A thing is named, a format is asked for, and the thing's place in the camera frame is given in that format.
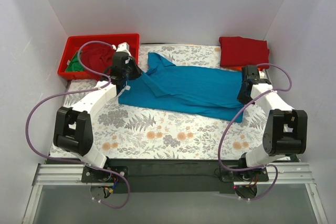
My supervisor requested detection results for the red plastic bin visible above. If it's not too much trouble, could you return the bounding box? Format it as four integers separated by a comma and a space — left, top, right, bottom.
57, 33, 140, 80

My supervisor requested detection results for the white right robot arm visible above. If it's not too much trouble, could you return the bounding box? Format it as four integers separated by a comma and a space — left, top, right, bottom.
237, 65, 308, 168

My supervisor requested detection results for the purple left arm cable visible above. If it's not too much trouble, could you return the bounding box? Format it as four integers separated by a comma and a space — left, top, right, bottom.
25, 40, 131, 209

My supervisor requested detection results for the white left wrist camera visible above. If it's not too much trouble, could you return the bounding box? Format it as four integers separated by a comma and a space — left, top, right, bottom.
112, 42, 131, 55

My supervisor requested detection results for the teal blue t-shirt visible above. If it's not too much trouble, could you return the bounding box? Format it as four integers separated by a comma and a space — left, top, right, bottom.
118, 52, 243, 121

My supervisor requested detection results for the floral patterned table mat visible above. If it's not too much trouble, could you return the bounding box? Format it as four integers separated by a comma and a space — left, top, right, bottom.
49, 45, 292, 161

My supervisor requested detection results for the green t-shirt in bin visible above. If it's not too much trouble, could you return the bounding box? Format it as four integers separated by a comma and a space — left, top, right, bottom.
65, 51, 84, 72

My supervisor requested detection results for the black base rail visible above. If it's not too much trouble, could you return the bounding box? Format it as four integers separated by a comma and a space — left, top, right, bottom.
47, 155, 300, 195

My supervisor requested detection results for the crumpled dark red t-shirt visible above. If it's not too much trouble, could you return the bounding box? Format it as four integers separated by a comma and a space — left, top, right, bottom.
79, 43, 115, 73

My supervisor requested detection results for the folded orange t-shirt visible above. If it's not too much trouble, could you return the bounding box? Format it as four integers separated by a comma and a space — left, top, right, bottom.
229, 65, 263, 72

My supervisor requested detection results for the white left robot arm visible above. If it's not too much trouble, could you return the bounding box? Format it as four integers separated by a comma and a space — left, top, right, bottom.
53, 49, 142, 168

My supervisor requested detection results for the folded dark red t-shirt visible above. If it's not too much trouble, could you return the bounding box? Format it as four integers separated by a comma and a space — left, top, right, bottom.
218, 36, 269, 68

